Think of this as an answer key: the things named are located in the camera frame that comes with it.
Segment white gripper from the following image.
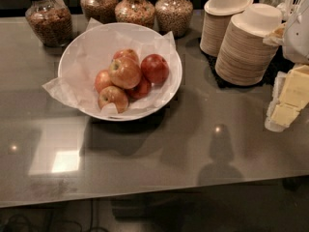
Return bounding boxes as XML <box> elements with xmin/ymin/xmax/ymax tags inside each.
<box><xmin>263</xmin><ymin>2</ymin><xmax>309</xmax><ymax>132</ymax></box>

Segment large yellow-red top apple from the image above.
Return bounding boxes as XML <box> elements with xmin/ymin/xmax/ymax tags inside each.
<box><xmin>108</xmin><ymin>57</ymin><xmax>142</xmax><ymax>89</ymax></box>

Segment dark red apple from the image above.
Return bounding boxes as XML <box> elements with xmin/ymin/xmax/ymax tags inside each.
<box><xmin>141</xmin><ymin>54</ymin><xmax>169</xmax><ymax>84</ymax></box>

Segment lower middle red apple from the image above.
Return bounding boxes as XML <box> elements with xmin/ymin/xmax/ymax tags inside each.
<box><xmin>126</xmin><ymin>77</ymin><xmax>152</xmax><ymax>100</ymax></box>

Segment back red apple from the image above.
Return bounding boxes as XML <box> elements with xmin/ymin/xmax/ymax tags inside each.
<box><xmin>113</xmin><ymin>48</ymin><xmax>139</xmax><ymax>63</ymax></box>

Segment front yellow-red apple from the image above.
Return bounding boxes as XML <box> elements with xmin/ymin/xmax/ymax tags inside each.
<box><xmin>98</xmin><ymin>86</ymin><xmax>128</xmax><ymax>113</ymax></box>

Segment left red apple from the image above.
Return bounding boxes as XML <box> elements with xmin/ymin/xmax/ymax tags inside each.
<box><xmin>94</xmin><ymin>70</ymin><xmax>112</xmax><ymax>93</ymax></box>

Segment white bowl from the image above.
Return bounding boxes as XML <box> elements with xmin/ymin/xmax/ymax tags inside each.
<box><xmin>57</xmin><ymin>22</ymin><xmax>183</xmax><ymax>122</ymax></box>

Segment black mat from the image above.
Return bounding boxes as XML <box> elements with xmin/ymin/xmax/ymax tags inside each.
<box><xmin>204</xmin><ymin>47</ymin><xmax>295</xmax><ymax>89</ymax></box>

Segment front stack paper bowls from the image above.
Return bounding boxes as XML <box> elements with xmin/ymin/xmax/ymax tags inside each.
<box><xmin>215</xmin><ymin>3</ymin><xmax>282</xmax><ymax>86</ymax></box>

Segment stack paper bowls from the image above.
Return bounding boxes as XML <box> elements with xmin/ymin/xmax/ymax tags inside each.
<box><xmin>215</xmin><ymin>3</ymin><xmax>282</xmax><ymax>86</ymax></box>
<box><xmin>200</xmin><ymin>0</ymin><xmax>253</xmax><ymax>57</ymax></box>

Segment rear stack paper bowls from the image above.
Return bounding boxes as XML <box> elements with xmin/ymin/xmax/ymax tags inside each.
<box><xmin>200</xmin><ymin>0</ymin><xmax>253</xmax><ymax>57</ymax></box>

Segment glass cereal jar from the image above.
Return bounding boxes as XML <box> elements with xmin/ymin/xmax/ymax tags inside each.
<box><xmin>25</xmin><ymin>0</ymin><xmax>72</xmax><ymax>47</ymax></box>
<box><xmin>115</xmin><ymin>0</ymin><xmax>155</xmax><ymax>28</ymax></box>
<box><xmin>154</xmin><ymin>0</ymin><xmax>193</xmax><ymax>38</ymax></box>
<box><xmin>80</xmin><ymin>0</ymin><xmax>119</xmax><ymax>23</ymax></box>

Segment white paper liner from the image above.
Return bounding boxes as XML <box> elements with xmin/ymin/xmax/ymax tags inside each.
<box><xmin>42</xmin><ymin>17</ymin><xmax>178</xmax><ymax>118</ymax></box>

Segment left glass cereal jar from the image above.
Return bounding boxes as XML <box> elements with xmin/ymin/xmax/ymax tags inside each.
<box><xmin>25</xmin><ymin>0</ymin><xmax>72</xmax><ymax>47</ymax></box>

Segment black floor cable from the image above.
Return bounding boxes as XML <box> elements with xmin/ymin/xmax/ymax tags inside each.
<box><xmin>0</xmin><ymin>198</ymin><xmax>110</xmax><ymax>232</ymax></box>

